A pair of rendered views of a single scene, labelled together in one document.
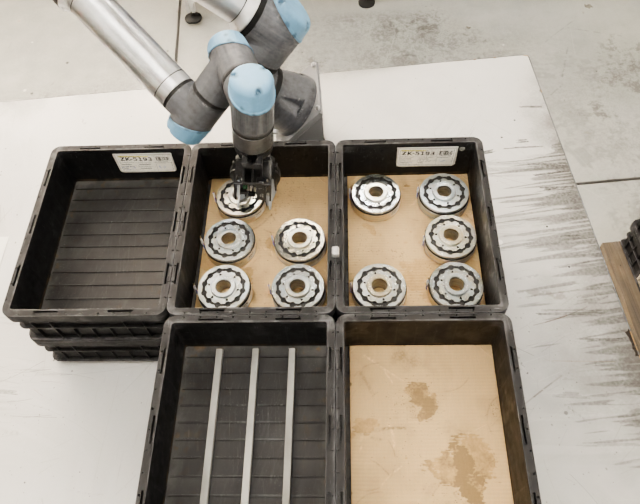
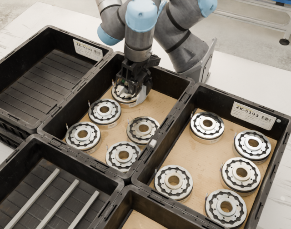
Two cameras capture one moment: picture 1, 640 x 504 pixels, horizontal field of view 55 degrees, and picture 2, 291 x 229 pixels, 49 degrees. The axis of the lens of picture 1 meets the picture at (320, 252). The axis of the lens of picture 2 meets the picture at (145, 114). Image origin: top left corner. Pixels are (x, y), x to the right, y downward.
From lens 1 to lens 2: 39 cm
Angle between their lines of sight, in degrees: 17
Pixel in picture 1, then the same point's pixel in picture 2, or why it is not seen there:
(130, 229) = (61, 83)
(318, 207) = not seen: hidden behind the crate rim
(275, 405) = (65, 221)
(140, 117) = not seen: hidden behind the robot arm
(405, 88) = (270, 80)
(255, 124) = (134, 38)
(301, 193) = (164, 105)
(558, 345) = not seen: outside the picture
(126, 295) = (34, 115)
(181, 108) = (106, 18)
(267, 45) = (183, 10)
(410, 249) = (210, 169)
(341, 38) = (260, 54)
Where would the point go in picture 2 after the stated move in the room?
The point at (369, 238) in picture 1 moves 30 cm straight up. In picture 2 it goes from (188, 150) to (202, 74)
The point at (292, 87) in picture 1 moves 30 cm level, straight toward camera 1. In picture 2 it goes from (191, 44) to (160, 102)
